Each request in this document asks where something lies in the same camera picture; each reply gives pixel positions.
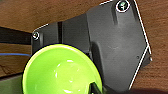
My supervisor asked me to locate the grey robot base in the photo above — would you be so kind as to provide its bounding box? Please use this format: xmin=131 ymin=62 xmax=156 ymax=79
xmin=30 ymin=0 xmax=153 ymax=92

